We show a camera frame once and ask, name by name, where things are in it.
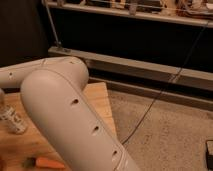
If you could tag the clear plastic bottle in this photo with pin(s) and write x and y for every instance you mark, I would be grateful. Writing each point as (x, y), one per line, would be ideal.
(13, 120)

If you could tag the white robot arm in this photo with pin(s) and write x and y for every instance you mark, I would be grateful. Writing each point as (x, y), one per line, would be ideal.
(51, 91)

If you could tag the metal shelf rack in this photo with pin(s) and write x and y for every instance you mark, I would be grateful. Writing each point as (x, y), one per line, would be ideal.
(163, 57)

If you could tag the orange toy carrot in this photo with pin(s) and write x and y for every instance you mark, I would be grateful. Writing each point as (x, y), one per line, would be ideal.
(42, 162)

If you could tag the dark box on floor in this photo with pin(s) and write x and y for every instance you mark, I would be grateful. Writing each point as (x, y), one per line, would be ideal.
(209, 154)

